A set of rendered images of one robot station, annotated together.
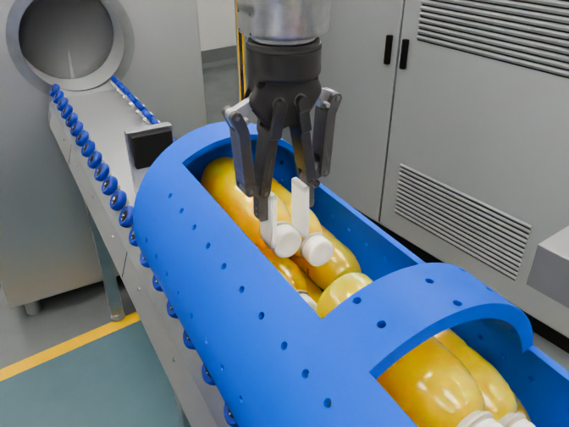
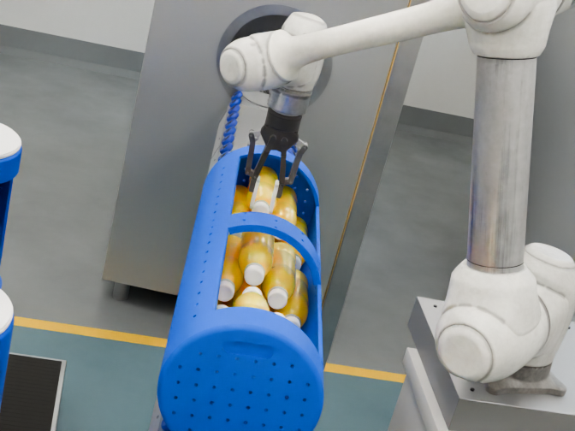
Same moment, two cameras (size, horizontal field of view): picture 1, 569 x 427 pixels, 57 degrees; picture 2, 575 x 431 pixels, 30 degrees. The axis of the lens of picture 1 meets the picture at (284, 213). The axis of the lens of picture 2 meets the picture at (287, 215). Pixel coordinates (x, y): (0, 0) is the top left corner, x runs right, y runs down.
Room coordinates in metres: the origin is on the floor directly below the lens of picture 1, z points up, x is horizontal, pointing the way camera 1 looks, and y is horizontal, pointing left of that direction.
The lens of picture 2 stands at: (-1.46, -0.97, 2.11)
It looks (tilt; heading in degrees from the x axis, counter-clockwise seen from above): 23 degrees down; 24
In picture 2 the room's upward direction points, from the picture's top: 15 degrees clockwise
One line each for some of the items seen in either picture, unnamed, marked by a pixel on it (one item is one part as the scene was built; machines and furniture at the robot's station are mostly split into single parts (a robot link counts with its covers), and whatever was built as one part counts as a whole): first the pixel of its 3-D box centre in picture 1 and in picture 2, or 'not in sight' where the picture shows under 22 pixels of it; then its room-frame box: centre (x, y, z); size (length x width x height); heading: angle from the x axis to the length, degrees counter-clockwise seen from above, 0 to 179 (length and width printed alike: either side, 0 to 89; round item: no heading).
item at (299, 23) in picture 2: not in sight; (297, 50); (0.51, 0.00, 1.53); 0.13 x 0.11 x 0.16; 174
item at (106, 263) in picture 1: (104, 257); not in sight; (1.63, 0.70, 0.31); 0.06 x 0.06 x 0.63; 29
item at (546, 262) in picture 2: not in sight; (531, 300); (0.50, -0.63, 1.24); 0.18 x 0.16 x 0.22; 175
